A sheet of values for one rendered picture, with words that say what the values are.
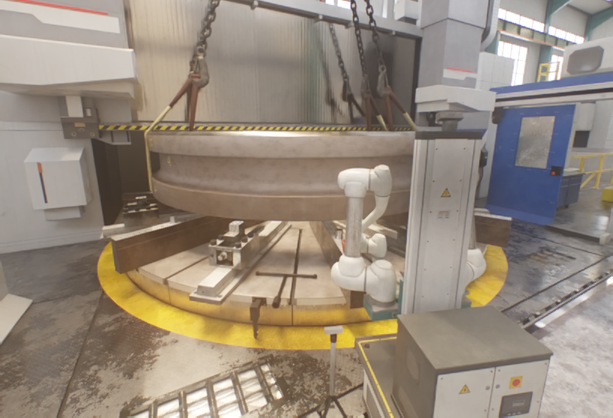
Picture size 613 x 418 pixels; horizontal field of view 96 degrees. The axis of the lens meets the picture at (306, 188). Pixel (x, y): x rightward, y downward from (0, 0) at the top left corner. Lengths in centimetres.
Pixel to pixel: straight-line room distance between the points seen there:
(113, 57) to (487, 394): 381
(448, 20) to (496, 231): 418
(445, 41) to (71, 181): 687
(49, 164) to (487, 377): 525
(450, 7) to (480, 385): 624
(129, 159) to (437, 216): 746
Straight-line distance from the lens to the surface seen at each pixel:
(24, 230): 598
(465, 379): 154
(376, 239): 203
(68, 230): 586
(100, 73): 358
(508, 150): 727
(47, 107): 465
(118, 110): 452
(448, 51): 670
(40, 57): 368
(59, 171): 527
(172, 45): 559
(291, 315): 280
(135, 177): 821
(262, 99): 573
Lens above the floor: 178
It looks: 12 degrees down
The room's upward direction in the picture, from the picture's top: straight up
